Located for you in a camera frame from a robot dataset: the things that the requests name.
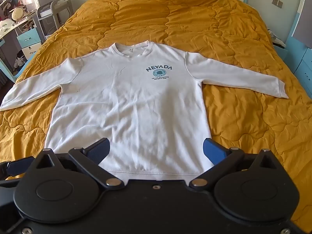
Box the dark grey panel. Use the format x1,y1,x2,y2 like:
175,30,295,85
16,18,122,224
294,0,312,50

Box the white printed sweatshirt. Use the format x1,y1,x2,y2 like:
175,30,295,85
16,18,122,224
0,41,289,179

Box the mustard yellow quilt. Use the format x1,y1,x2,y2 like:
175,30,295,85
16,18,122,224
0,0,312,230

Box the grey utility cart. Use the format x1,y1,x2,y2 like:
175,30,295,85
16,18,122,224
36,0,74,42

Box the round straw hat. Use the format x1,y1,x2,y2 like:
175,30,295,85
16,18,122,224
11,7,25,22

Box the white items on nightstand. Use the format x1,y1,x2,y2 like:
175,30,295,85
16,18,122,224
267,29,287,48

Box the blue drawer cabinet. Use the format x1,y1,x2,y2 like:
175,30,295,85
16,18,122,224
17,26,41,62

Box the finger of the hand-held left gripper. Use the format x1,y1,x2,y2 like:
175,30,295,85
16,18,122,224
0,156,36,177

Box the blue nightstand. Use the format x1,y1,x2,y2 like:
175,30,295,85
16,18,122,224
278,35,312,100

